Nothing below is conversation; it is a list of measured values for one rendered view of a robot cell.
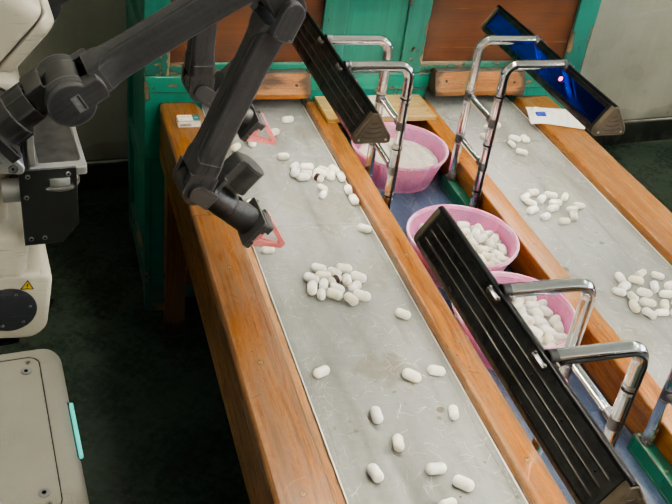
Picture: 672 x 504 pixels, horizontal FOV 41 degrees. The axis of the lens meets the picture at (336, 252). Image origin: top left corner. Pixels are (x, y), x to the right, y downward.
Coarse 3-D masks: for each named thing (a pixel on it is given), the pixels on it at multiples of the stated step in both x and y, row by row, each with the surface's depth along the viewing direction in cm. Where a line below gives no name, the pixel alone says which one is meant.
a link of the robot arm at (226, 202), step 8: (224, 192) 171; (232, 192) 173; (216, 200) 170; (224, 200) 171; (232, 200) 172; (208, 208) 172; (216, 208) 171; (224, 208) 172; (232, 208) 172; (224, 216) 173
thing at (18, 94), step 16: (0, 96) 142; (16, 96) 141; (0, 112) 140; (16, 112) 141; (32, 112) 141; (0, 128) 141; (16, 128) 141; (32, 128) 146; (0, 144) 140; (16, 144) 145; (16, 160) 143
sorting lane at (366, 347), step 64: (256, 192) 222; (256, 256) 199; (320, 256) 202; (384, 256) 205; (320, 320) 183; (384, 320) 186; (320, 384) 168; (384, 384) 170; (448, 384) 172; (384, 448) 157; (448, 448) 158
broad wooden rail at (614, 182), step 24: (528, 96) 283; (576, 144) 259; (600, 168) 248; (624, 168) 250; (600, 192) 242; (624, 192) 238; (648, 192) 240; (624, 216) 232; (648, 216) 229; (648, 240) 224
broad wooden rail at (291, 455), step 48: (192, 240) 208; (240, 240) 199; (240, 288) 185; (240, 336) 173; (240, 384) 163; (288, 384) 163; (240, 432) 167; (288, 432) 154; (288, 480) 145; (336, 480) 149
